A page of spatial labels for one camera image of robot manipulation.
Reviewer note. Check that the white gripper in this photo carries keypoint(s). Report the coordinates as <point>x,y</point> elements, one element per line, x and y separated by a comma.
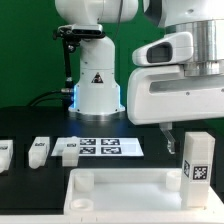
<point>164,95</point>

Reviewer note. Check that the white desk tabletop tray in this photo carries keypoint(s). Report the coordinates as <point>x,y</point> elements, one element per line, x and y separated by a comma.
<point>131,193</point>

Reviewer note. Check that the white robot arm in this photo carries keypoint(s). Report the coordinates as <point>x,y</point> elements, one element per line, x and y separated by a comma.
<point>106,64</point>

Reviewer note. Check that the white fiducial marker sheet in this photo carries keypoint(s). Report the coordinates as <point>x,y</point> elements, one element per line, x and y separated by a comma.
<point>101,147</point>

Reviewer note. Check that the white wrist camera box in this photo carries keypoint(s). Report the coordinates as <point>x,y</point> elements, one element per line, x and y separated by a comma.
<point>171,49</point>

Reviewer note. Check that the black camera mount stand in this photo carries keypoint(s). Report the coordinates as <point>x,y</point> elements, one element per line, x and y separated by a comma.
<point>68,53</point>

